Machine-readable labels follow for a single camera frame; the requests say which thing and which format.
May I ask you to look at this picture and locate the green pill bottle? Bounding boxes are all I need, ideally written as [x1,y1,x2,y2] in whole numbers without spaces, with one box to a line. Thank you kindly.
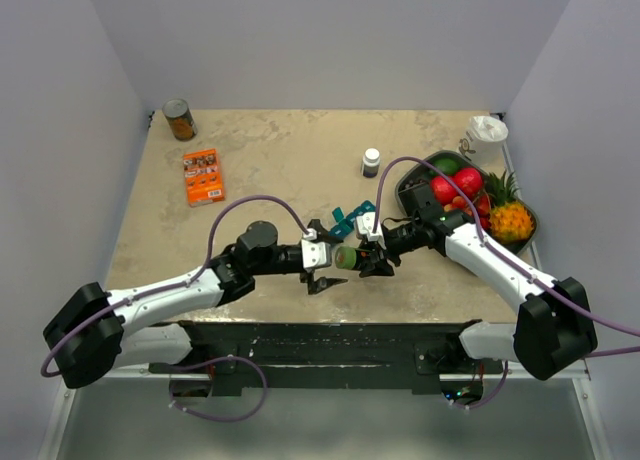
[334,246,360,270]

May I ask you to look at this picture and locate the teal weekly pill organizer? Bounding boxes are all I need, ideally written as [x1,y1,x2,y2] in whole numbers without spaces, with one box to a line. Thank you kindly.
[329,200,375,239]

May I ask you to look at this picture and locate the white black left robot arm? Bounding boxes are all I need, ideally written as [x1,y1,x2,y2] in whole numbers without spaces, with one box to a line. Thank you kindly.
[41,219,341,389]

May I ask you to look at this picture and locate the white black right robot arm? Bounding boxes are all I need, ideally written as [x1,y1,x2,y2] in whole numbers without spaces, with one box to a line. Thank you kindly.
[344,185,598,380]

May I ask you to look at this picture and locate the white cap pill bottle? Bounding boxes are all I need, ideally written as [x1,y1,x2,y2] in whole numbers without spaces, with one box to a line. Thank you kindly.
[361,148,381,178]

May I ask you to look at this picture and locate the red apple left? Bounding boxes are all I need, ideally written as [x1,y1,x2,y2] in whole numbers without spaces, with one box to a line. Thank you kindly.
[430,176,458,206]

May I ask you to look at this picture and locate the red apple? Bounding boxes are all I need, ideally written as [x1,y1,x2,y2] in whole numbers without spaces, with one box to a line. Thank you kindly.
[430,176,458,206]
[453,167,484,200]

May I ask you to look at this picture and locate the grey fruit tray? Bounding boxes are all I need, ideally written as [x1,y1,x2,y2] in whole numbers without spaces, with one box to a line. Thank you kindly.
[395,150,538,254]

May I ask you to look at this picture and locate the orange cardboard box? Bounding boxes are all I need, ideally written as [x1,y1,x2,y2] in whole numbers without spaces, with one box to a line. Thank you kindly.
[182,148,226,207]

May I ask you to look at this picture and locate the green apple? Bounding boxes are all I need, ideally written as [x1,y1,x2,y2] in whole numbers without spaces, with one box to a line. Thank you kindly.
[432,157,460,177]

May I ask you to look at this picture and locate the strawberries in tray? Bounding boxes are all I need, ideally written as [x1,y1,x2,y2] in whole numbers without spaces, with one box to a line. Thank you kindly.
[444,191,491,231]

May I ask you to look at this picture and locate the red apple right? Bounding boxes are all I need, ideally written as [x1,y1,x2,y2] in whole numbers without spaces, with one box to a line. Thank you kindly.
[453,167,484,200]

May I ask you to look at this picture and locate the small pineapple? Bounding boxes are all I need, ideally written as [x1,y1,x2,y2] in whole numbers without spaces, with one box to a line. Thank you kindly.
[485,171,535,245]

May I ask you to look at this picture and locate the white paper cup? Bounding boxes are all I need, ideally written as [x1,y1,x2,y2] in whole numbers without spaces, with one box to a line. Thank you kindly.
[458,115,509,166]

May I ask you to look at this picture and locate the tin food can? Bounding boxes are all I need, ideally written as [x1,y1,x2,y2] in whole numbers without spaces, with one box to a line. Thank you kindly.
[162,99,197,141]

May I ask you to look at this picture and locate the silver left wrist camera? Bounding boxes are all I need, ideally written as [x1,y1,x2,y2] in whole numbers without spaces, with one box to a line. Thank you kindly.
[300,227,332,271]

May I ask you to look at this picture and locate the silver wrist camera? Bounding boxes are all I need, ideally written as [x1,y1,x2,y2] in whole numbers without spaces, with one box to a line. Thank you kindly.
[300,227,332,271]
[355,212,383,242]

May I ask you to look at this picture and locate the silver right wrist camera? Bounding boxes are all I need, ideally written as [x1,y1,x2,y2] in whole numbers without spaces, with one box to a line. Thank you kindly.
[355,212,383,242]

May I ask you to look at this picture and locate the black table edge rail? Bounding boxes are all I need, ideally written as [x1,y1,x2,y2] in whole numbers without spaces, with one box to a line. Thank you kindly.
[150,322,503,396]

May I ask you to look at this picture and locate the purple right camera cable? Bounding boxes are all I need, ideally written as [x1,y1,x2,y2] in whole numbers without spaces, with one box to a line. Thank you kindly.
[369,155,640,357]

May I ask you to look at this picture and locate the purple camera cable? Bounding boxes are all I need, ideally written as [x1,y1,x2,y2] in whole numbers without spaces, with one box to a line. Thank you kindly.
[39,194,316,379]
[369,155,640,357]

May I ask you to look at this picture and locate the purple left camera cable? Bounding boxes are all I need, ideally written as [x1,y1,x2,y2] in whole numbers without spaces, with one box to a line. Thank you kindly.
[39,194,316,379]

